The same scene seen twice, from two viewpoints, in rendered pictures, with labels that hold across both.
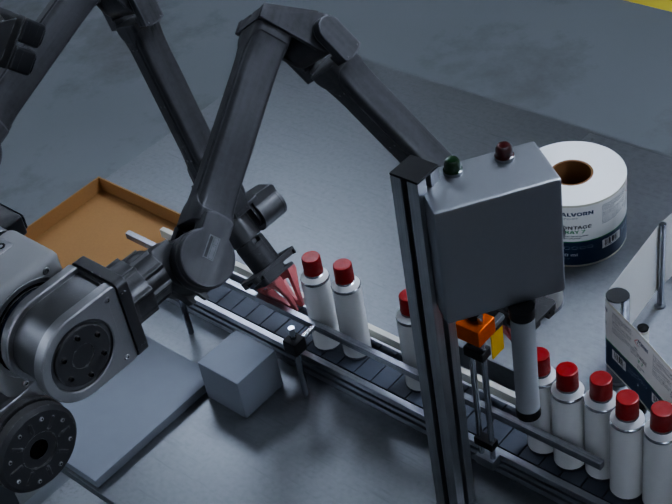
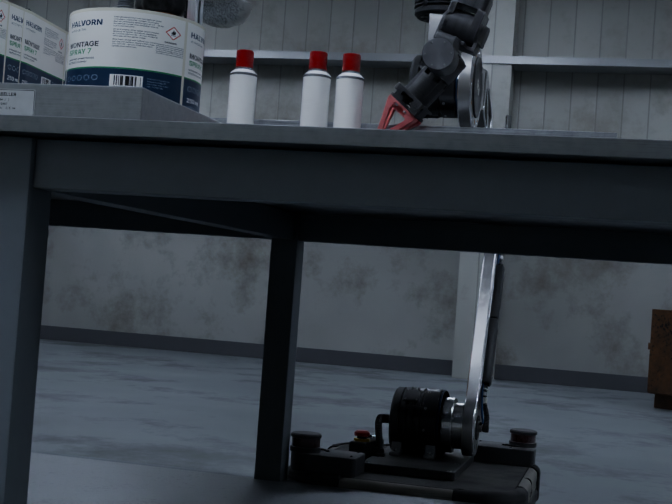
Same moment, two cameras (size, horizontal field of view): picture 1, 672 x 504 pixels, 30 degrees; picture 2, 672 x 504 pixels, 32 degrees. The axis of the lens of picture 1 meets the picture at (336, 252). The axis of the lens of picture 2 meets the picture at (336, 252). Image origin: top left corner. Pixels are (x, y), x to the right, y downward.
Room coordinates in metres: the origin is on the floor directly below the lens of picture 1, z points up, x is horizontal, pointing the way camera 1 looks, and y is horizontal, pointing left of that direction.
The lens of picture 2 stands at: (3.45, -1.14, 0.66)
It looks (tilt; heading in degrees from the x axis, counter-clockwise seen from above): 2 degrees up; 147
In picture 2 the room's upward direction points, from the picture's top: 4 degrees clockwise
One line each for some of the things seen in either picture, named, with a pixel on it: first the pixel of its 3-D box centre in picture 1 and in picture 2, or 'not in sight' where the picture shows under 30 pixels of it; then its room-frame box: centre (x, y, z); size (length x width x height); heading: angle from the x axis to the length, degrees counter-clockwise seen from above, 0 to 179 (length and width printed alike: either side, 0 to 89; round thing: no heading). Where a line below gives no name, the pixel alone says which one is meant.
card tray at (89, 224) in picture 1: (101, 236); not in sight; (2.13, 0.49, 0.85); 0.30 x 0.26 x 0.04; 43
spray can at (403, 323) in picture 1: (414, 339); (241, 104); (1.50, -0.10, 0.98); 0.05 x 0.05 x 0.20
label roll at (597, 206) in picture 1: (572, 203); (134, 72); (1.82, -0.46, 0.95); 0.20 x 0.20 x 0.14
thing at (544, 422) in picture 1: (541, 400); not in sight; (1.31, -0.27, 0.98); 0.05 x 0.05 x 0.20
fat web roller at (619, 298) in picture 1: (617, 337); not in sight; (1.42, -0.43, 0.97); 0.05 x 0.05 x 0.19
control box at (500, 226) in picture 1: (489, 231); not in sight; (1.26, -0.20, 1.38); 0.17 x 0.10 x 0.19; 98
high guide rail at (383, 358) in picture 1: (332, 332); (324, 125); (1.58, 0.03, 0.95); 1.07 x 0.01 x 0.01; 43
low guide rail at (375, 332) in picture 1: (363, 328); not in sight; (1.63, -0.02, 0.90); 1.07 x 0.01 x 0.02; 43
